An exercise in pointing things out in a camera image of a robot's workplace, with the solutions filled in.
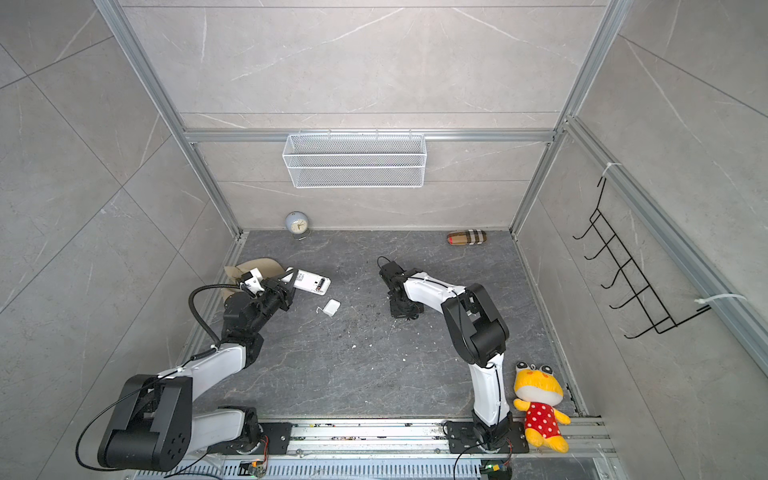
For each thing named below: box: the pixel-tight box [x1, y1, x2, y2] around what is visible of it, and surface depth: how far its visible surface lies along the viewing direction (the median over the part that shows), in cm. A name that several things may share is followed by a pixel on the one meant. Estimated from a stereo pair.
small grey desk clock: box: [285, 210, 310, 241], surface depth 117 cm
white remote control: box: [281, 267, 332, 296], surface depth 81 cm
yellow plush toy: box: [513, 361, 571, 453], surface depth 76 cm
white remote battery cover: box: [322, 299, 341, 317], surface depth 100 cm
